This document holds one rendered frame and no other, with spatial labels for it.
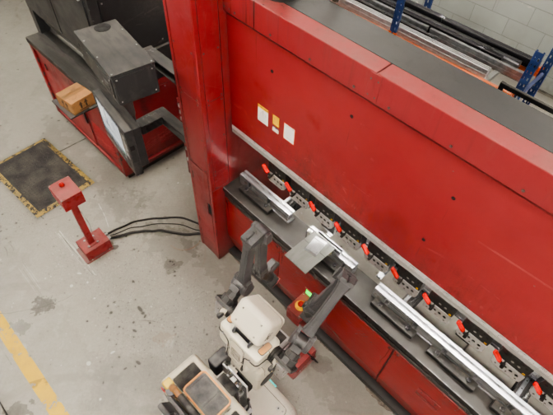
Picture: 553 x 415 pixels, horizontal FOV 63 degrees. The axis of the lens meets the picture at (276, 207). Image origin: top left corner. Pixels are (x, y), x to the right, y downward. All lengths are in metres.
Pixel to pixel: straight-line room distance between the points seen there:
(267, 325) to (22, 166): 3.55
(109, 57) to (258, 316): 1.53
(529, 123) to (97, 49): 2.08
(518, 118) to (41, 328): 3.46
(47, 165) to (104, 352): 2.11
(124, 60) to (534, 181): 1.97
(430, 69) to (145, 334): 2.76
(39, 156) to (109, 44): 2.60
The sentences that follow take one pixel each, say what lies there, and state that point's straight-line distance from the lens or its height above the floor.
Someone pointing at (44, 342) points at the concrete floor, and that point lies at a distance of 3.93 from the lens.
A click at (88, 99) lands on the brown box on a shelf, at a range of 3.88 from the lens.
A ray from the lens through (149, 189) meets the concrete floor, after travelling 4.51.
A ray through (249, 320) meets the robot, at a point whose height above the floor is 1.35.
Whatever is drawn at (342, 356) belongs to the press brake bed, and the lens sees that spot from 3.56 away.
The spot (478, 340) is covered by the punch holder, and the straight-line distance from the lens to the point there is 2.49.
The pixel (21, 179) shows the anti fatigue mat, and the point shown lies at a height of 0.02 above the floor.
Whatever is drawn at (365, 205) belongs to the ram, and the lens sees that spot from 2.34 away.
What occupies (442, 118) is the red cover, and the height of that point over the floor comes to 2.27.
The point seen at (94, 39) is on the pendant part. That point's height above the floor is 1.95.
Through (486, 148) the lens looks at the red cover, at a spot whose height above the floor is 2.26.
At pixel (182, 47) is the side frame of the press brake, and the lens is 2.59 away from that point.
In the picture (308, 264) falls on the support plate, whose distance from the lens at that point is 2.75.
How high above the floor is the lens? 3.34
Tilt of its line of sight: 51 degrees down
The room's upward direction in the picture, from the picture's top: 4 degrees clockwise
